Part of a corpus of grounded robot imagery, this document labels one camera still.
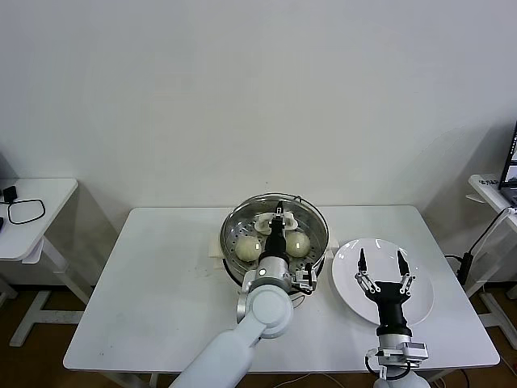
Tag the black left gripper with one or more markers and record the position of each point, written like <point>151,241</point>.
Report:
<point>276,240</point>

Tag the white round plate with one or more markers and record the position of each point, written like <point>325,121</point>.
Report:
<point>347,283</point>

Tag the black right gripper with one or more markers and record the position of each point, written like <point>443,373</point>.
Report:
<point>389,307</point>

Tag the white steamed baozi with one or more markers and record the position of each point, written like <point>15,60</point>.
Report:
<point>299,246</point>
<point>246,250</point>

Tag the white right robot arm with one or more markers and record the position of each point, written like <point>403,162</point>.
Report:
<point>393,343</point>

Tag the black power adapter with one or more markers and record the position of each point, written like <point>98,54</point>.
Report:
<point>465,266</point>

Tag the glass pot lid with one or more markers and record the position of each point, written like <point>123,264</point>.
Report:
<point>242,218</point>

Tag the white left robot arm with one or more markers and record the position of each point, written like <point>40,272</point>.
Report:
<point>266,311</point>

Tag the small black adapter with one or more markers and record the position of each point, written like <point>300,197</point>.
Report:
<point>9,195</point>

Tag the perforated steel steamer basket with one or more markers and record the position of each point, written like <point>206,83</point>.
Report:
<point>319,264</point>

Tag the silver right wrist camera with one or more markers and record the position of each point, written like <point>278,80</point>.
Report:
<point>416,351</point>

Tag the laptop with lit screen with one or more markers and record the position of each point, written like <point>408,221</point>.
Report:
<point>509,169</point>

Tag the white side desk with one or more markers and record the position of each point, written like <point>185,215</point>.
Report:
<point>40,226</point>
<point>484,196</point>

